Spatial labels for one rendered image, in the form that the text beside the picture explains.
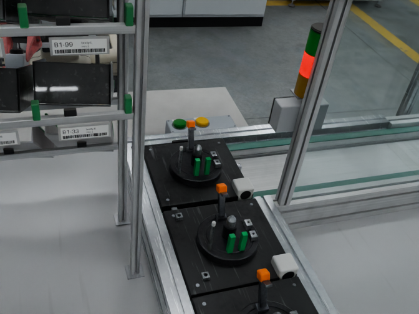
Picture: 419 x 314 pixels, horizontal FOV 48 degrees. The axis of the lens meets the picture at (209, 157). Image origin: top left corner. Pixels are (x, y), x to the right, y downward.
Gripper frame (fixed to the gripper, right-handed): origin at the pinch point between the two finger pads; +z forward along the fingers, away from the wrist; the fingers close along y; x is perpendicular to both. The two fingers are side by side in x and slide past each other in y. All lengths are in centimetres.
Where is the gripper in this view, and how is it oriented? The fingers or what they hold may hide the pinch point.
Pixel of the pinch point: (17, 57)
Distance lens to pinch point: 124.5
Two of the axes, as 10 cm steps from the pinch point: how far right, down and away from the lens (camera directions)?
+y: 9.9, 0.3, 1.3
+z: 0.3, 9.2, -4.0
